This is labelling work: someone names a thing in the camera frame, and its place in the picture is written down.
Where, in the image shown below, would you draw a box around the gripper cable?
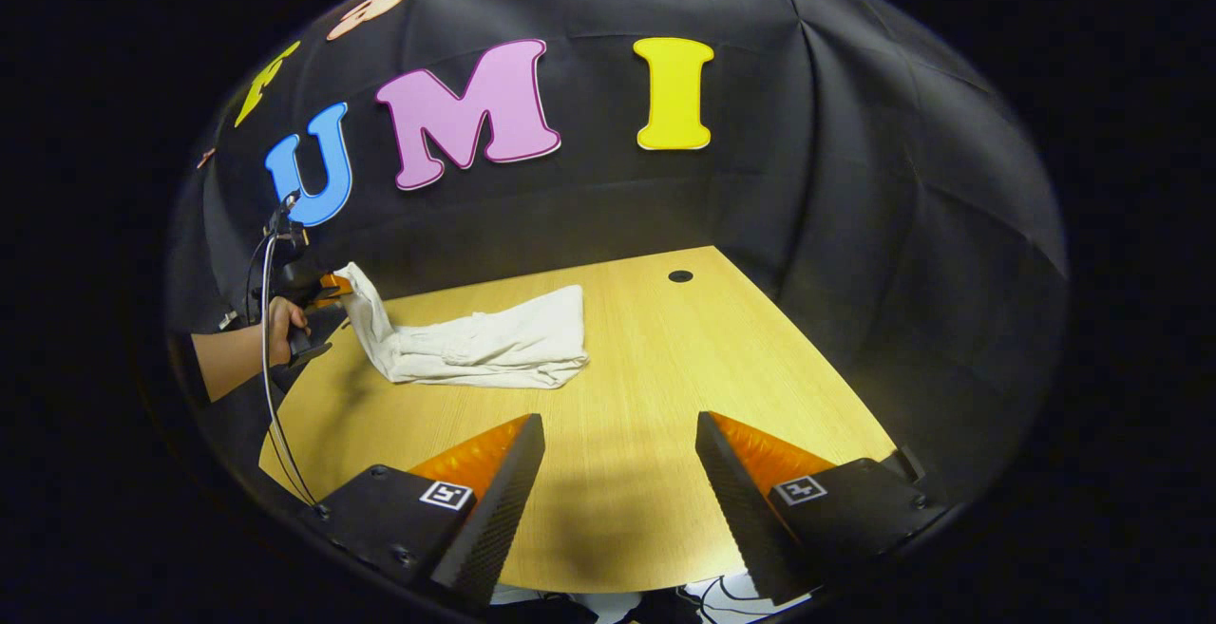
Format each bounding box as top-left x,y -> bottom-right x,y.
257,233 -> 320,508

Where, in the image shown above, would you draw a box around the black cable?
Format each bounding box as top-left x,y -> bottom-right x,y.
676,575 -> 763,623

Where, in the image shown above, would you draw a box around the black backdrop cloth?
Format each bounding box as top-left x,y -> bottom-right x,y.
166,0 -> 1070,511

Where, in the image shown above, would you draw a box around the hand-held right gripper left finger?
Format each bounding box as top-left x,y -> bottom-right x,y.
304,413 -> 547,608

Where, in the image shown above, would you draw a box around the white jeans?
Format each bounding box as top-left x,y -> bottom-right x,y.
332,261 -> 591,390

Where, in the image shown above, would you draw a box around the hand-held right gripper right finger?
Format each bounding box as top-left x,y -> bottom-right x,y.
695,410 -> 952,607

